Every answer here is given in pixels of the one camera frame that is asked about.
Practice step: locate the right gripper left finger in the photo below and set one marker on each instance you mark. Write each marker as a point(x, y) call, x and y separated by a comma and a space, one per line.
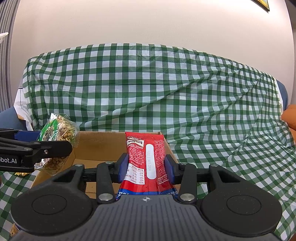
point(107, 174)

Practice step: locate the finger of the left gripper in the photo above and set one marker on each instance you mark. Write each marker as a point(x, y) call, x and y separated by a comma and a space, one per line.
point(18, 156)
point(19, 135)

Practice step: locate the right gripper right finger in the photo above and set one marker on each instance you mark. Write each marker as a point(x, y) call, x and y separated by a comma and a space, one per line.
point(184, 175)

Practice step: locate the green bag of seeds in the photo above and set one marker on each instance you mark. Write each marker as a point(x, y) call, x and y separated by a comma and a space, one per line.
point(63, 134)

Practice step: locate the red and blue snack packet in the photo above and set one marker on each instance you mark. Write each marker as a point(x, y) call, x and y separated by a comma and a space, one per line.
point(146, 174)

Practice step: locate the yellow cartoon snack packet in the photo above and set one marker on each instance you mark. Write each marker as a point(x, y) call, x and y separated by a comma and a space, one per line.
point(21, 174)

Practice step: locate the grey zippered cushion cover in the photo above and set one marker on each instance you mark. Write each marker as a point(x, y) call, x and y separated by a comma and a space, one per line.
point(21, 108)

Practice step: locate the brown cardboard box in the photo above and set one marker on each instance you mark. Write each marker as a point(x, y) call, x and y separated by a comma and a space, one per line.
point(95, 148)

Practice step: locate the green white checkered cloth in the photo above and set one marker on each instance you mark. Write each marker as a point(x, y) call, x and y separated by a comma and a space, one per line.
point(219, 115)

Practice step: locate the orange cushion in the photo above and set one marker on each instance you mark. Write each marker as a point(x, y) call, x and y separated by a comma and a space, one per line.
point(289, 116)

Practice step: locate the grey curtain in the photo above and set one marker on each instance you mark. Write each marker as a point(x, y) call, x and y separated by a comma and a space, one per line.
point(8, 16)

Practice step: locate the framed picture on wall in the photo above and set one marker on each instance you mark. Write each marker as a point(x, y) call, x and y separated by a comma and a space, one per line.
point(263, 3)

